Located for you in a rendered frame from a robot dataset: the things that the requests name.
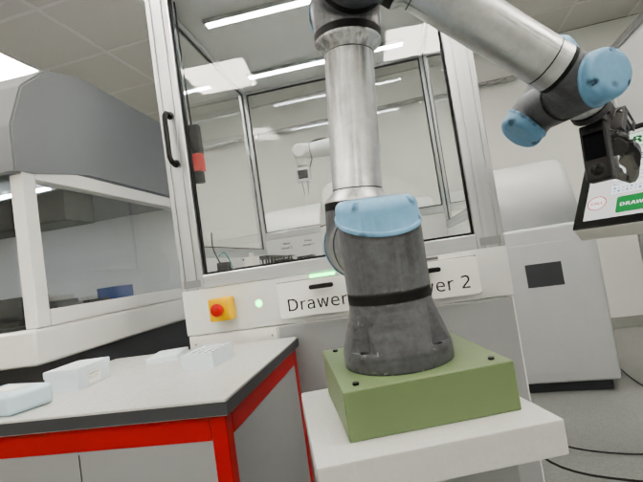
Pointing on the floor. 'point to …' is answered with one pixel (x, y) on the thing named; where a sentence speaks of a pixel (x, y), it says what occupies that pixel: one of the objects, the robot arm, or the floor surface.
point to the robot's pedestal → (432, 447)
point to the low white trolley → (169, 424)
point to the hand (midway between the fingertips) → (630, 180)
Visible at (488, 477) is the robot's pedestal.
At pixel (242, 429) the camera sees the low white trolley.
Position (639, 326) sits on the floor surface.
